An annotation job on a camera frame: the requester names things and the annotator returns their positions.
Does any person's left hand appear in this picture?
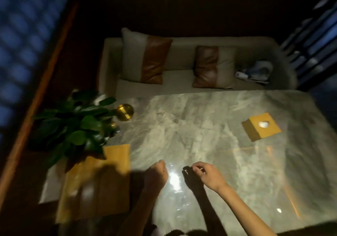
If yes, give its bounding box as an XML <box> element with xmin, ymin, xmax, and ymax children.
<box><xmin>144</xmin><ymin>160</ymin><xmax>169</xmax><ymax>192</ymax></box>

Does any person's right hand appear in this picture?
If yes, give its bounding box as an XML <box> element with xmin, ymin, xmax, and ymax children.
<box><xmin>192</xmin><ymin>161</ymin><xmax>229</xmax><ymax>193</ymax></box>

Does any person's left forearm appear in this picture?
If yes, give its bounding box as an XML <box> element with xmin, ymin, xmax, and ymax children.
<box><xmin>117</xmin><ymin>186</ymin><xmax>160</xmax><ymax>236</ymax></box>

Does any person's right forearm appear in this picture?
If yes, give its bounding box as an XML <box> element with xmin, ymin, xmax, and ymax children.
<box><xmin>217</xmin><ymin>183</ymin><xmax>277</xmax><ymax>236</ymax></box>

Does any round gold bowl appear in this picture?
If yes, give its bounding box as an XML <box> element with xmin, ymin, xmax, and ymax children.
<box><xmin>115</xmin><ymin>104</ymin><xmax>135</xmax><ymax>122</ymax></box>

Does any yellow wooden tray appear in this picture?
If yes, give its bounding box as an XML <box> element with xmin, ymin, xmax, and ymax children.
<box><xmin>55</xmin><ymin>144</ymin><xmax>131</xmax><ymax>224</ymax></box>

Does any yellow tissue box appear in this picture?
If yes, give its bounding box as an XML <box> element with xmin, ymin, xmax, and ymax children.
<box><xmin>241</xmin><ymin>113</ymin><xmax>282</xmax><ymax>142</ymax></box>

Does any green potted plant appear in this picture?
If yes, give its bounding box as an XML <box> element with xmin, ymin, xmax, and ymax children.
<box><xmin>29</xmin><ymin>89</ymin><xmax>121</xmax><ymax>168</ymax></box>

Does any small beige and brown cushion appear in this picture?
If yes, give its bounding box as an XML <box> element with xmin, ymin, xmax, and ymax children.
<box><xmin>192</xmin><ymin>45</ymin><xmax>237</xmax><ymax>89</ymax></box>

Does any beige sofa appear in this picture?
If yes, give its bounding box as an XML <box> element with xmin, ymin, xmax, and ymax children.
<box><xmin>98</xmin><ymin>36</ymin><xmax>298</xmax><ymax>99</ymax></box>

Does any large beige and brown cushion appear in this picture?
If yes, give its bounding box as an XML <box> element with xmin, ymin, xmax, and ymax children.
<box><xmin>121</xmin><ymin>28</ymin><xmax>173</xmax><ymax>85</ymax></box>

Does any white bag on sofa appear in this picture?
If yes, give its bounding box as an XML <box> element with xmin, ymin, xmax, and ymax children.
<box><xmin>235</xmin><ymin>60</ymin><xmax>274</xmax><ymax>84</ymax></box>

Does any lattice window screen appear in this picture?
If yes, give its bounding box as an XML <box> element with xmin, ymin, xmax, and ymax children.
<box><xmin>0</xmin><ymin>0</ymin><xmax>72</xmax><ymax>144</ymax></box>

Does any wooden window frame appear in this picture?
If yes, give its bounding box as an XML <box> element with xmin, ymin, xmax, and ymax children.
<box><xmin>0</xmin><ymin>1</ymin><xmax>79</xmax><ymax>210</ymax></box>

